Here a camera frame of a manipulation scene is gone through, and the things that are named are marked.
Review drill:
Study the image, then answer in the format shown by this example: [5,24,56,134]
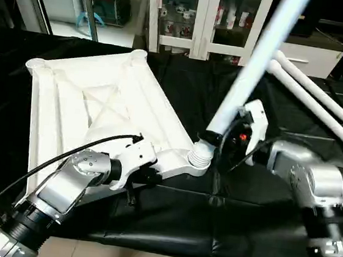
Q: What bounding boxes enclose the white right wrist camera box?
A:
[236,98,272,168]

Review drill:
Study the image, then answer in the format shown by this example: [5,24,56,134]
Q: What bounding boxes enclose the teal plastic object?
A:
[76,11,107,30]

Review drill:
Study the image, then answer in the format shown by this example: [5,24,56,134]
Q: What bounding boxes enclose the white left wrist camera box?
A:
[109,138,160,195]

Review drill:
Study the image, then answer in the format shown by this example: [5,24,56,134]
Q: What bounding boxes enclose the white plastic table top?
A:
[11,38,223,215]

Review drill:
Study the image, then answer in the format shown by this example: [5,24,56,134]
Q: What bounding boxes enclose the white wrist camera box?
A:
[236,98,272,168]
[109,138,160,195]

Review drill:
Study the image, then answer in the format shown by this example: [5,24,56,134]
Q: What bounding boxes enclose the black work mat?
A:
[0,27,343,257]

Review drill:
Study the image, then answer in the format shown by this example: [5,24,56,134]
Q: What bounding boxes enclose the white drawer unit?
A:
[274,42,343,81]

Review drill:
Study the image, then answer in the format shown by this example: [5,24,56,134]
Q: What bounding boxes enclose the white glass door cabinet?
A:
[141,0,276,68]

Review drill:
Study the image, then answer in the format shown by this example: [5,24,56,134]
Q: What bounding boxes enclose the white plastic table leg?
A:
[269,50,343,124]
[260,59,343,146]
[187,0,312,179]

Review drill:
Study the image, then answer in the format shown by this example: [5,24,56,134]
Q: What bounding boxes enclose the grey metal pole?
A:
[71,0,104,42]

